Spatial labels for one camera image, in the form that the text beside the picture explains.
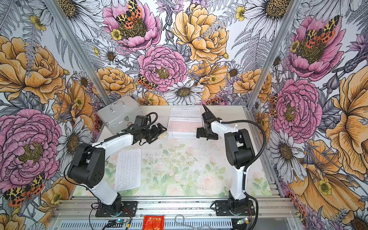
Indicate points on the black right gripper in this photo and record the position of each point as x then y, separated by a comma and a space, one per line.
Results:
201, 131

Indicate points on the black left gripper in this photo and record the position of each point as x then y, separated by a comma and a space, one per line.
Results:
155, 133

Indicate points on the pink keyboard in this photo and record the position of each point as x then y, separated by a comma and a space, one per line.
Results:
181, 125

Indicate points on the white keyboard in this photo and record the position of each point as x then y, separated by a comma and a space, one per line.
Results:
128, 170
188, 112

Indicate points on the yellow keyboard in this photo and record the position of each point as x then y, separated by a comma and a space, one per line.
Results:
163, 136
182, 136

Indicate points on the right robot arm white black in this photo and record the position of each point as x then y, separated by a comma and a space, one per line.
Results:
239, 153

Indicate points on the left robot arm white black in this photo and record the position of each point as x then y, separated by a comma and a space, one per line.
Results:
87, 167

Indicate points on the silver metal case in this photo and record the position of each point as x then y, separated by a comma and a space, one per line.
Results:
120, 114

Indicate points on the red packet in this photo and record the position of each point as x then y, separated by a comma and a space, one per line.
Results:
153, 223

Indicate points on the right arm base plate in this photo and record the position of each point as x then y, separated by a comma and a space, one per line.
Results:
224, 208

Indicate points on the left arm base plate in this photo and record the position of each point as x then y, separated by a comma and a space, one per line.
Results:
126, 207

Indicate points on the aluminium front rail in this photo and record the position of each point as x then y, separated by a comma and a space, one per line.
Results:
193, 207

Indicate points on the right aluminium frame post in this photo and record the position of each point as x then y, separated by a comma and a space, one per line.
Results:
279, 39

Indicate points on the aluminium frame post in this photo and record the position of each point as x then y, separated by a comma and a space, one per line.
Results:
67, 30
279, 39

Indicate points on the left aluminium frame post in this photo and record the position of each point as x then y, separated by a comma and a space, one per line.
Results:
67, 30

